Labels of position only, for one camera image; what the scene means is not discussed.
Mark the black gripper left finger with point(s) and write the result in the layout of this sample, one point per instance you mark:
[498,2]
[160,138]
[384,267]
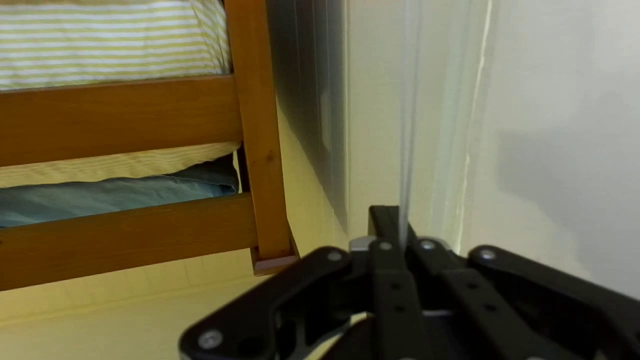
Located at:
[392,301]

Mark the pale yellow bed sheet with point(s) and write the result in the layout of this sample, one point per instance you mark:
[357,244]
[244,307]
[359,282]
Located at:
[101,166]

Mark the white window frame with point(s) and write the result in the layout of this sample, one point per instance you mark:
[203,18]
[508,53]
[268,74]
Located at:
[311,101]

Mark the striped cream mattress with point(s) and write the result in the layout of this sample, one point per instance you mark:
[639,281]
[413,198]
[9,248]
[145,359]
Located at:
[101,41]

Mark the cream fabric roman shade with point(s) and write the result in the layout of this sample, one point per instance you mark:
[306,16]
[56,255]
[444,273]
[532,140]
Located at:
[567,133]

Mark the wooden bunk bed frame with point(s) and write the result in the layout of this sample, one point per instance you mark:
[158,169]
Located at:
[260,133]

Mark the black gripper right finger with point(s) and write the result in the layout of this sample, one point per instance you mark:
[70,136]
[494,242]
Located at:
[506,301]

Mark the blue bed sheet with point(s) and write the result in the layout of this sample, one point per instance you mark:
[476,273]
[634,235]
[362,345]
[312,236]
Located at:
[101,197]

